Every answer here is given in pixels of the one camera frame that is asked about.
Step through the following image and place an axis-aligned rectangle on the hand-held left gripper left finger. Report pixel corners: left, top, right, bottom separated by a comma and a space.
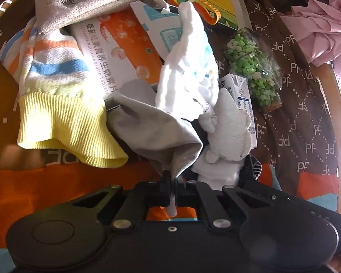
71, 171, 175, 231

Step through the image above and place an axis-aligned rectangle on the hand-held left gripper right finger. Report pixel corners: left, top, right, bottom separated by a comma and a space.
175, 180, 274, 230

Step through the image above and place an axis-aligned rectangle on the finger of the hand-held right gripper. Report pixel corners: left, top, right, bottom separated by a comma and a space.
243, 180, 305, 210

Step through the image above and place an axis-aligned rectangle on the navy striped sock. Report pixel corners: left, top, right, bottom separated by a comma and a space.
239, 155, 263, 181

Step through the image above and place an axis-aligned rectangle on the grey cloth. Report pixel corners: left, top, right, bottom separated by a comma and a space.
104, 79, 204, 178

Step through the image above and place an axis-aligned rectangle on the white muslin cloth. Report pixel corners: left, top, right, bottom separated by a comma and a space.
153, 1, 221, 121

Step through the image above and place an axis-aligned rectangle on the striped sock with yellow cuff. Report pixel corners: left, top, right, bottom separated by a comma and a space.
3, 14, 129, 169

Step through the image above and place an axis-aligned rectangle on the white plush toy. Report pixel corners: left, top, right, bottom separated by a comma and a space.
203, 88, 252, 164

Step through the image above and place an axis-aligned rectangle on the brown printed blanket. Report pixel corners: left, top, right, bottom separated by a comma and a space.
0, 0, 341, 273

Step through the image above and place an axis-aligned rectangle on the small milk carton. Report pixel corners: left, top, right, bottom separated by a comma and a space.
218, 73, 258, 150

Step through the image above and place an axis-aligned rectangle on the bottle of green paper stars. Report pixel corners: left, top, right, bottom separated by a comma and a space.
222, 28, 283, 113

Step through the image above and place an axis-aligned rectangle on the orange and white tablet box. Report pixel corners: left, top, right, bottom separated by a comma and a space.
67, 9, 164, 103

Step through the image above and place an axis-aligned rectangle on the white and blue carton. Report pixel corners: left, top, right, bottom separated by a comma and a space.
130, 0, 188, 61

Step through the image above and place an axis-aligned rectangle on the pink cloth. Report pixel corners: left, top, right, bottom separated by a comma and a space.
280, 0, 341, 66

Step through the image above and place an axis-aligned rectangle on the grey printed sock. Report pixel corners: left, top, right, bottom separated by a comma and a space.
34, 0, 167, 36

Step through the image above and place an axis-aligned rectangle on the orange webbing strap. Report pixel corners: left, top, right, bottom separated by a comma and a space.
167, 0, 223, 25

